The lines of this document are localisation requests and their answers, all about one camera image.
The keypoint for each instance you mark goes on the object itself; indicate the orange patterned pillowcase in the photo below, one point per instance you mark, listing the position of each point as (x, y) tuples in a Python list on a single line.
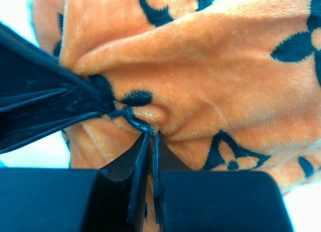
[(230, 84)]

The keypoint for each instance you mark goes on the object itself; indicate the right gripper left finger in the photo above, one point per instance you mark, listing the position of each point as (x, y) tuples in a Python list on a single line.
[(109, 199)]

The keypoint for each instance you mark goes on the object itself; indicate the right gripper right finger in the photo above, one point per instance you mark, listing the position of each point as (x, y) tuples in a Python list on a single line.
[(187, 200)]

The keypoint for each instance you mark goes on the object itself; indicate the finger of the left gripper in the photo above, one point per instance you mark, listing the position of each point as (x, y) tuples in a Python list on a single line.
[(39, 97)]

